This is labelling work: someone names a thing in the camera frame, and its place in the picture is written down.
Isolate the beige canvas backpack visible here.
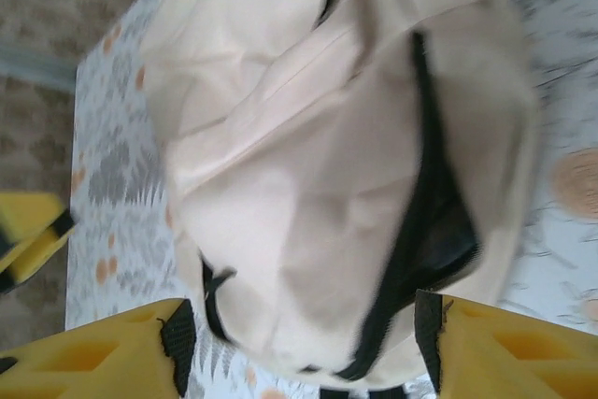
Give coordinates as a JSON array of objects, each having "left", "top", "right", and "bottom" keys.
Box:
[{"left": 137, "top": 0, "right": 541, "bottom": 399}]

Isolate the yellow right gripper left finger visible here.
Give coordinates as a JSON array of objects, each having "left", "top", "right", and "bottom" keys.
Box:
[{"left": 0, "top": 298, "right": 198, "bottom": 399}]

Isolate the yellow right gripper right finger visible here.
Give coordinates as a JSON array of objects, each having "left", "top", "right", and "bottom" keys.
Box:
[{"left": 414, "top": 289, "right": 598, "bottom": 399}]

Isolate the floral tablecloth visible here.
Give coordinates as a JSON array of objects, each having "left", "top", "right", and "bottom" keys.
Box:
[{"left": 64, "top": 0, "right": 598, "bottom": 399}]

